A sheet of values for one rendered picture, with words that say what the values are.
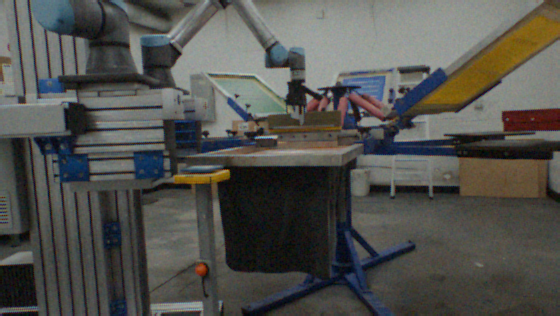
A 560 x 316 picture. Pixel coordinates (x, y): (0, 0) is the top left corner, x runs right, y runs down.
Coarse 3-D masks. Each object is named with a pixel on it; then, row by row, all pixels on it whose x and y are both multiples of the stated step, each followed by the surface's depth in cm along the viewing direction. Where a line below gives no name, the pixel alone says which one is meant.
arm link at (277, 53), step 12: (228, 0) 174; (240, 0) 172; (240, 12) 174; (252, 12) 173; (252, 24) 174; (264, 24) 174; (264, 36) 174; (264, 48) 177; (276, 48) 173; (276, 60) 174
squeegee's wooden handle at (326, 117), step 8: (304, 112) 193; (312, 112) 191; (320, 112) 190; (328, 112) 189; (336, 112) 187; (272, 120) 198; (280, 120) 197; (288, 120) 196; (296, 120) 194; (304, 120) 193; (312, 120) 192; (320, 120) 190; (328, 120) 189; (336, 120) 188; (272, 128) 199
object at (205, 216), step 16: (176, 176) 125; (192, 176) 123; (208, 176) 121; (224, 176) 129; (208, 192) 129; (208, 208) 129; (208, 224) 129; (208, 240) 129; (208, 256) 130; (208, 288) 131; (208, 304) 131
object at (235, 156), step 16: (288, 144) 216; (304, 144) 213; (320, 144) 210; (336, 144) 207; (192, 160) 150; (208, 160) 148; (224, 160) 146; (240, 160) 143; (256, 160) 141; (272, 160) 139; (288, 160) 137; (304, 160) 136; (320, 160) 134; (336, 160) 132
